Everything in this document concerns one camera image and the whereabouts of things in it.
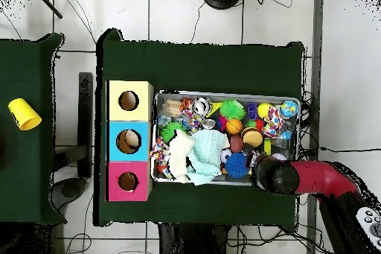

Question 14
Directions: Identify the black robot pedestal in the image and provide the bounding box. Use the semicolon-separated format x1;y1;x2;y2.
159;223;230;254

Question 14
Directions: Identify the plain yellow ball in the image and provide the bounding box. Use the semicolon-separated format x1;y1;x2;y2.
257;102;275;119

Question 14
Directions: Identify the mint green cloth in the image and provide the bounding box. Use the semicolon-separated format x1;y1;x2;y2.
186;129;230;186

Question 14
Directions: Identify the polka dot colourful cloth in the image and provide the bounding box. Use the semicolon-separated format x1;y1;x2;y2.
150;137;170;177

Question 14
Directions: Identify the crushed silver can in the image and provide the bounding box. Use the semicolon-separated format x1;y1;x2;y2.
192;97;214;118

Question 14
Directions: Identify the small green spiky ball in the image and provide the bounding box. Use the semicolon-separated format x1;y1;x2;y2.
220;99;246;121

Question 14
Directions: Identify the yellow round object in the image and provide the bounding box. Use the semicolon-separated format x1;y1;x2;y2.
7;98;42;132

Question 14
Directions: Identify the side table with green cloth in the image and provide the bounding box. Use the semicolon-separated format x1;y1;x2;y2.
0;33;65;225

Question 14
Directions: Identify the burger toy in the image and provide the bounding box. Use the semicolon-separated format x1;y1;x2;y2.
240;127;264;149

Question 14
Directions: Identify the black rod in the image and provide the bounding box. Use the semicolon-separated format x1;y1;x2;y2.
31;0;63;19

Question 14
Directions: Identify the clear shallow mesh bin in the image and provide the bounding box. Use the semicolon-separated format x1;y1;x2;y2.
153;91;301;188

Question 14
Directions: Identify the blue globe ball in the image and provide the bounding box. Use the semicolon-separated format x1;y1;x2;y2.
280;100;299;118

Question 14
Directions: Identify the blue spiky ball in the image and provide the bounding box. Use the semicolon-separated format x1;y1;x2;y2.
225;152;251;180

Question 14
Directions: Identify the large green spiky ball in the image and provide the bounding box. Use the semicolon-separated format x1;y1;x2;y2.
160;121;188;143

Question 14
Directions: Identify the cream yellow cloth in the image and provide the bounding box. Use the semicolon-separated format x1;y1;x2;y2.
166;130;196;182

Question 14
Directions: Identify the orange basketball toy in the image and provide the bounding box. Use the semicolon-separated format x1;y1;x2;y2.
225;118;244;136

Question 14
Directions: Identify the wooden box with three holes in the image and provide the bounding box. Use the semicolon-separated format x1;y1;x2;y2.
106;80;155;203

